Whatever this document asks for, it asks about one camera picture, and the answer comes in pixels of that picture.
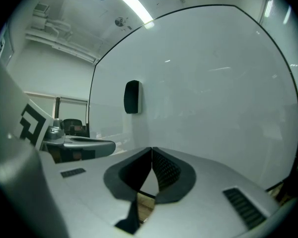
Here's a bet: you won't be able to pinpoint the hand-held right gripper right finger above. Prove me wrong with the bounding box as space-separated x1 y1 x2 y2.
138 146 298 238

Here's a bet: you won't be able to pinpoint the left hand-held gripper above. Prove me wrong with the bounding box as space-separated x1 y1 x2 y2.
13 99 116 164

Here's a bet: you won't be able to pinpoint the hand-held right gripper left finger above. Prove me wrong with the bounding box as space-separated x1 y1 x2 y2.
39 146 153 238

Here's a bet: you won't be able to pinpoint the black device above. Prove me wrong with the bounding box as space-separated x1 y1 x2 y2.
124 80 143 115

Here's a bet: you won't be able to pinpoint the large white board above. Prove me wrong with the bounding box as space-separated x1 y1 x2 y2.
88 4 298 197

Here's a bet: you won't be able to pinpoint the black mesh office chair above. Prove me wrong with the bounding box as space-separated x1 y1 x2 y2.
63 118 84 136

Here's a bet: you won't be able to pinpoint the grey roller window blind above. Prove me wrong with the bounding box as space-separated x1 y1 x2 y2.
24 91 57 120
59 96 89 123

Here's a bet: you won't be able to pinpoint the white ceiling pipes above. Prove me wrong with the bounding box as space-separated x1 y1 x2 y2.
24 30 100 64

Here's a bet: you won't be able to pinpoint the white ceiling air unit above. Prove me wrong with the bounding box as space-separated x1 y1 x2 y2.
31 2 73 38

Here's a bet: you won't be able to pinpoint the long ceiling light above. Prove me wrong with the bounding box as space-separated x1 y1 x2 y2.
113 0 155 30

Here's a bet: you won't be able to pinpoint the white slatted window blind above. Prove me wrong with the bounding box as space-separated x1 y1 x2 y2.
259 0 298 36

